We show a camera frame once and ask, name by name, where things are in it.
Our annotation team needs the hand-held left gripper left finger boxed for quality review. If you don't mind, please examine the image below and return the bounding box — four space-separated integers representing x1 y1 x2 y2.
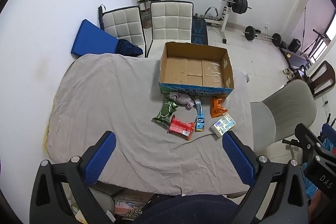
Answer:
29 131 117 224

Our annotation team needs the black weight bench pad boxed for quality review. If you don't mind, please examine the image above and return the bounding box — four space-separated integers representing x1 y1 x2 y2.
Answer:
191 15 209 45

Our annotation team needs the black speaker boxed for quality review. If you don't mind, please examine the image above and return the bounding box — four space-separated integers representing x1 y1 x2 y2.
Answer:
289 39 301 53

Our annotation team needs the short barbell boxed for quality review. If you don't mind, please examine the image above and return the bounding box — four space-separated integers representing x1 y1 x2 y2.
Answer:
241 26 282 45

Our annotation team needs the person's navy clothing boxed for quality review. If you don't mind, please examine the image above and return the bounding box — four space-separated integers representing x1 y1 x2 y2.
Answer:
131 194 252 224

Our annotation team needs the red snack packet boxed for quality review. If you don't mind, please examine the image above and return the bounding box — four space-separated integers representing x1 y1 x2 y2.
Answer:
167 114 196 140

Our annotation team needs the grey exercise handle frame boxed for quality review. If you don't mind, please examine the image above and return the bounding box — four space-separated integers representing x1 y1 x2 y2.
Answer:
203 7 219 21

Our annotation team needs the cardboard box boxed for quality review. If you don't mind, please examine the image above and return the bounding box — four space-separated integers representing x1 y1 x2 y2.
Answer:
158 42 235 97

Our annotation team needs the white quilted chair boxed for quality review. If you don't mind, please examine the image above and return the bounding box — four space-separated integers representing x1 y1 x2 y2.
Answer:
102 6 146 56
146 1 195 58

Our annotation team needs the blue foam mat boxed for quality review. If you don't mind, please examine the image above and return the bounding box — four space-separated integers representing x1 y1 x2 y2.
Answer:
70 19 120 58

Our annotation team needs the white blue tissue pack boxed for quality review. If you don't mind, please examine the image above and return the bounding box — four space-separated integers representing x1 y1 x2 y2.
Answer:
210 113 236 138

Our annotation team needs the printed cloth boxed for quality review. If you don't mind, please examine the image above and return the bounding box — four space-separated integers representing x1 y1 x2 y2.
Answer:
114 199 147 217

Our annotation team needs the green snack packet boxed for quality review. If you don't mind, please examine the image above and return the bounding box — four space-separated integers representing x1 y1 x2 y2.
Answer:
152 98 181 126

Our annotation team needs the brown wooden chair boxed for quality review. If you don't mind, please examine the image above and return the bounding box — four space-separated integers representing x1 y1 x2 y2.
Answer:
294 61 336 98

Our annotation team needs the white barbell rack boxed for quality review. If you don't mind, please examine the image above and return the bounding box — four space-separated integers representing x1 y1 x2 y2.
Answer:
161 0 240 44

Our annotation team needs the orange snack packet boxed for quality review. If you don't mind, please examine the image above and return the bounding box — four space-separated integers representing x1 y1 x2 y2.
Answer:
210 97 228 118

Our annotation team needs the pair of light shoes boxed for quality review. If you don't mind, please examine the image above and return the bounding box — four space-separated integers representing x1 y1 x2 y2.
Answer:
283 68 296 80

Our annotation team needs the treadmill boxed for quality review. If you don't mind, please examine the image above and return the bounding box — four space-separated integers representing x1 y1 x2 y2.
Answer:
279 48 313 69

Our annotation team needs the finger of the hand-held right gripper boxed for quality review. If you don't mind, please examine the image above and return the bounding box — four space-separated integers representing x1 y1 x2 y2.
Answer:
294 123 330 159
322 122 336 138

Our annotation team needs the light blue cloth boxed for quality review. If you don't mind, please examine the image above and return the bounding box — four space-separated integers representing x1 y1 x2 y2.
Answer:
302 162 318 199

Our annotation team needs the dark blue garment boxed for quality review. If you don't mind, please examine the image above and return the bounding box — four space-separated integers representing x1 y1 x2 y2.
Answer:
117 39 143 58

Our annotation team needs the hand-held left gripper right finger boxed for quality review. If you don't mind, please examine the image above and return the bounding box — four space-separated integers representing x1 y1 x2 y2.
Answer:
222 131 308 224

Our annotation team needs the grey plastic chair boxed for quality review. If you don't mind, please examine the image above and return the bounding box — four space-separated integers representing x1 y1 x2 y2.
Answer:
250 80 317 153

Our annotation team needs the pinkish grey sock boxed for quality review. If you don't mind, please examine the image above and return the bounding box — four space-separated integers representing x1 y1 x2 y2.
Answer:
169 91 196 109

